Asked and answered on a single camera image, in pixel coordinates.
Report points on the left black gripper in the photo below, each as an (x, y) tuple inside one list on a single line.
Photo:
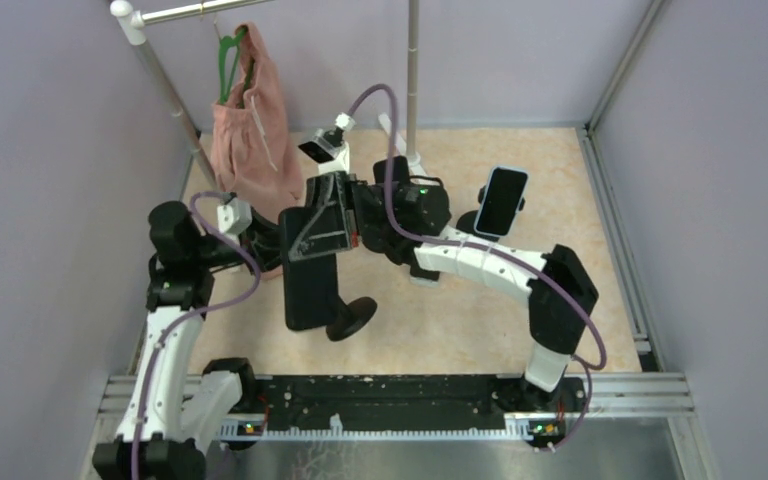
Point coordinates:
[(259, 244)]

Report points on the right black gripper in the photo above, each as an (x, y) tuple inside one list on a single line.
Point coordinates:
[(346, 208)]

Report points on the black smartphone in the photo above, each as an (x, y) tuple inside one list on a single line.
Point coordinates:
[(310, 287)]

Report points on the black phone stand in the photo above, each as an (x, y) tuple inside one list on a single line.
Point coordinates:
[(466, 221), (349, 317)]

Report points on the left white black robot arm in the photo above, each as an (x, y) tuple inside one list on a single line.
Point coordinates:
[(163, 434)]

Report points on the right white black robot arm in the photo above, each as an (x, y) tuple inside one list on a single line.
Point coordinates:
[(407, 218)]

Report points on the blue-cased smartphone on stand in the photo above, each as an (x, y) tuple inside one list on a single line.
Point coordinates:
[(502, 201)]

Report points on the pink hanging garment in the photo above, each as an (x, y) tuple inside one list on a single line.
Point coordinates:
[(252, 153)]

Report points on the white-edged smartphone on table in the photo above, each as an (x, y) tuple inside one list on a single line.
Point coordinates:
[(422, 277)]

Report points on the green clothes hanger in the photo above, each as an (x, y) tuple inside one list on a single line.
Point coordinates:
[(233, 59)]

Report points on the metal clothes rack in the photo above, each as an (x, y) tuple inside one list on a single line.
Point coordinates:
[(133, 22)]

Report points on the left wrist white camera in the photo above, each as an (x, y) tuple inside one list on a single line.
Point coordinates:
[(234, 216)]

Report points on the wrist white camera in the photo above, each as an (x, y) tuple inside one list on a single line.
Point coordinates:
[(234, 216), (328, 148)]

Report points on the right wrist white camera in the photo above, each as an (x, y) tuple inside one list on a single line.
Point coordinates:
[(328, 148)]

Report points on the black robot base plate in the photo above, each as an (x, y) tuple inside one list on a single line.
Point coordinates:
[(486, 407)]

